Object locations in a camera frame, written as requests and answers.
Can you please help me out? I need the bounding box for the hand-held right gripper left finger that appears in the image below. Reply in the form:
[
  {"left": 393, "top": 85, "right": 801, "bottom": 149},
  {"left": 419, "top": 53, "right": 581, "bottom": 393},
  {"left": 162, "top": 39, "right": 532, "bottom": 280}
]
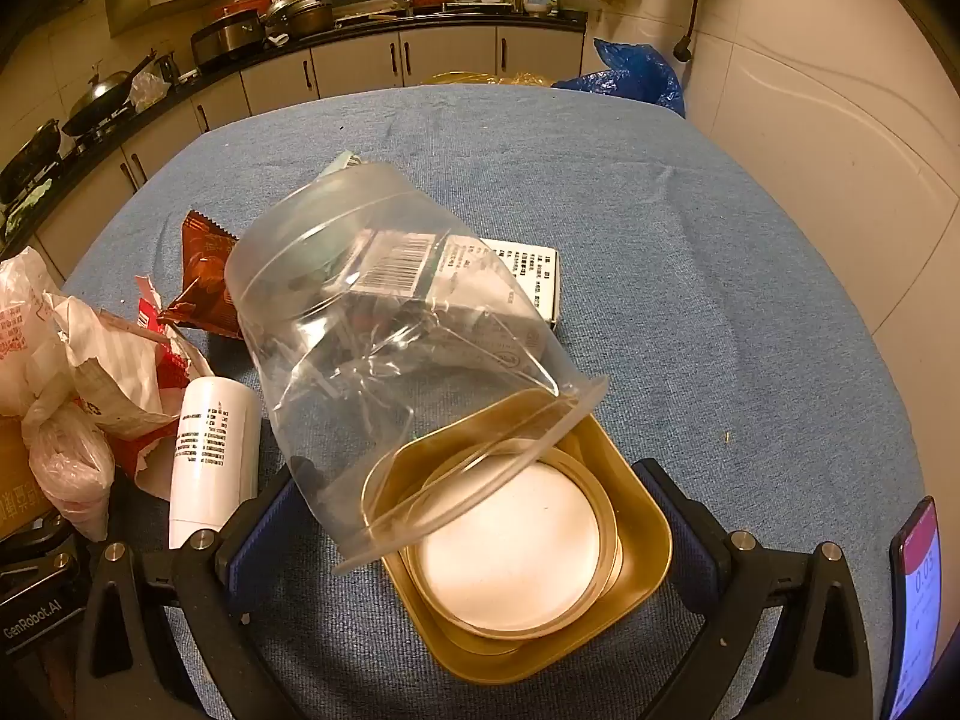
[{"left": 75, "top": 474, "right": 316, "bottom": 720}]

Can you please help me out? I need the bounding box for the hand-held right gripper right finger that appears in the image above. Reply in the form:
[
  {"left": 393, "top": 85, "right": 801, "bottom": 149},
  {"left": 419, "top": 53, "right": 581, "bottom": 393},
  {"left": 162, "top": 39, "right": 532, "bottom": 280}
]
[{"left": 634, "top": 457, "right": 893, "bottom": 720}]

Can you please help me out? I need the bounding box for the gold rectangular tin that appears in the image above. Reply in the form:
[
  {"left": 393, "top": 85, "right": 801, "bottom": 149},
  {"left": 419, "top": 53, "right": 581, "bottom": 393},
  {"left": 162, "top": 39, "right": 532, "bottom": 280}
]
[{"left": 360, "top": 390, "right": 674, "bottom": 685}]

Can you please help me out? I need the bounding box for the white plastic tube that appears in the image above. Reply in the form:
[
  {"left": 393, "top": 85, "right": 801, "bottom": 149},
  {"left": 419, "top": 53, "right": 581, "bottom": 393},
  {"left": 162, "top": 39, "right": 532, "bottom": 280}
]
[{"left": 168, "top": 376, "right": 263, "bottom": 550}]

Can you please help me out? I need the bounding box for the clear plastic jar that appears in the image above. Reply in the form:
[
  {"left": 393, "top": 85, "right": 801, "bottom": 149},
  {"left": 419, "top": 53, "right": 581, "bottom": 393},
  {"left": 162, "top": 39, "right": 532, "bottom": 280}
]
[{"left": 223, "top": 161, "right": 610, "bottom": 578}]

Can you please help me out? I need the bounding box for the round white lid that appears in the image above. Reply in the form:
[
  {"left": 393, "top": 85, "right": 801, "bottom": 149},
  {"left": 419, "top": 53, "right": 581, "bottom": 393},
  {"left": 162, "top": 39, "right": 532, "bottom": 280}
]
[{"left": 401, "top": 444, "right": 623, "bottom": 642}]

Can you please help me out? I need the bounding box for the red white torn paper pack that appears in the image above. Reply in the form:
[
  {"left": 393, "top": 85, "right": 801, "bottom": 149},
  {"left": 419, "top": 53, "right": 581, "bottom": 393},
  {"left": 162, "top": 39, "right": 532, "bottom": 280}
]
[{"left": 45, "top": 276, "right": 217, "bottom": 500}]

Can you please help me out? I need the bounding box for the brown snack packet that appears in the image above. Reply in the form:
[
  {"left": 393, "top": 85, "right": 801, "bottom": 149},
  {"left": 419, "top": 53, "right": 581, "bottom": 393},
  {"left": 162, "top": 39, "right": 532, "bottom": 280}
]
[{"left": 161, "top": 210, "right": 242, "bottom": 338}]

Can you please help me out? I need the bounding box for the white medicine box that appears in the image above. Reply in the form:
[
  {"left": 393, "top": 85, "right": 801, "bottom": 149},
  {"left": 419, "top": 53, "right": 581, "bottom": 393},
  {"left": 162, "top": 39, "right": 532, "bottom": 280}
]
[{"left": 442, "top": 236, "right": 562, "bottom": 372}]

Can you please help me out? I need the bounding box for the cardboard box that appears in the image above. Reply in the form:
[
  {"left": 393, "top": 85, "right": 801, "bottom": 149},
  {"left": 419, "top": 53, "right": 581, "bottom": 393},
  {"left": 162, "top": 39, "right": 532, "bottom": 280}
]
[{"left": 0, "top": 416, "right": 46, "bottom": 541}]

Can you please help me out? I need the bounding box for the smartphone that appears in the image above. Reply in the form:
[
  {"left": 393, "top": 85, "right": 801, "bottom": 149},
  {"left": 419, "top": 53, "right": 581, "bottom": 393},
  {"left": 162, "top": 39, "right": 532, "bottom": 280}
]
[{"left": 881, "top": 496, "right": 944, "bottom": 720}]

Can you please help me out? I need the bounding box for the white plastic bag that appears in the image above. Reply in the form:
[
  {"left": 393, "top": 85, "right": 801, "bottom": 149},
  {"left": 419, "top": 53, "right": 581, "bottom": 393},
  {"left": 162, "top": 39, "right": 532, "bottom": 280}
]
[{"left": 0, "top": 246, "right": 117, "bottom": 541}]

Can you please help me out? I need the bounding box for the blue tablecloth table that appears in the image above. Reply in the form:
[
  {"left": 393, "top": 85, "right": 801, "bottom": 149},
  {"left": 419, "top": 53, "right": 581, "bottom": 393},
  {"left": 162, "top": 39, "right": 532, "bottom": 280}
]
[{"left": 56, "top": 82, "right": 960, "bottom": 720}]

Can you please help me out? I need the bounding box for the green cloth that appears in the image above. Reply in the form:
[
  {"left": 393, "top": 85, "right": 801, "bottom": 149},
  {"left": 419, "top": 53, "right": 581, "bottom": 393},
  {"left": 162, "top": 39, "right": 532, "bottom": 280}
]
[{"left": 4, "top": 180, "right": 53, "bottom": 235}]

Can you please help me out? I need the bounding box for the black frying pan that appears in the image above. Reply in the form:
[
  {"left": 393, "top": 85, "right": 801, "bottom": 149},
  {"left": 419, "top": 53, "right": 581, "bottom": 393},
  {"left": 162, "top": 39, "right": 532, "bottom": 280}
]
[{"left": 0, "top": 118, "right": 65, "bottom": 203}]

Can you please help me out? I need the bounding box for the wok with lid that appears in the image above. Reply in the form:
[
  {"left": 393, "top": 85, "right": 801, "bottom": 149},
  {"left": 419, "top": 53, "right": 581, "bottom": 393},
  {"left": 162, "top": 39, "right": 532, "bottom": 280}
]
[{"left": 61, "top": 52, "right": 158, "bottom": 137}]

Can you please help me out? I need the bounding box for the blue plastic bag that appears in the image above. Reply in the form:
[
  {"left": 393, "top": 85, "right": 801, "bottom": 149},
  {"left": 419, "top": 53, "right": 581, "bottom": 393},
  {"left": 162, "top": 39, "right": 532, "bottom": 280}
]
[{"left": 551, "top": 37, "right": 687, "bottom": 119}]

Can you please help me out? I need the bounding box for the yellow plastic bag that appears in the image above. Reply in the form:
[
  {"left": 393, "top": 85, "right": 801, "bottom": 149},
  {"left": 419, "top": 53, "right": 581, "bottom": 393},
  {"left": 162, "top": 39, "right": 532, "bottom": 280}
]
[{"left": 429, "top": 71, "right": 556, "bottom": 88}]

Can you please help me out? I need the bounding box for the row of white base cabinets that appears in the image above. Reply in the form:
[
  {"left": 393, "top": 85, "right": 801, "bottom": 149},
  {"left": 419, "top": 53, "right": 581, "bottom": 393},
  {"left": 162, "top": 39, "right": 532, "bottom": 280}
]
[{"left": 30, "top": 24, "right": 586, "bottom": 278}]

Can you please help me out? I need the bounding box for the black kitchen countertop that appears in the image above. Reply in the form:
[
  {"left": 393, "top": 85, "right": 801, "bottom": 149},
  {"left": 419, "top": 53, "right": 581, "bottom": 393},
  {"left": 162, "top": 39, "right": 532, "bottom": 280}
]
[{"left": 0, "top": 9, "right": 587, "bottom": 256}]

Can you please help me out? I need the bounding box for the black power cable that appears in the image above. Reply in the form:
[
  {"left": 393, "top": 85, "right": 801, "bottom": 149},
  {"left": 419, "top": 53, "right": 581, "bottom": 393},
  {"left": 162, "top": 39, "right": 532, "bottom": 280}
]
[{"left": 673, "top": 0, "right": 710, "bottom": 61}]

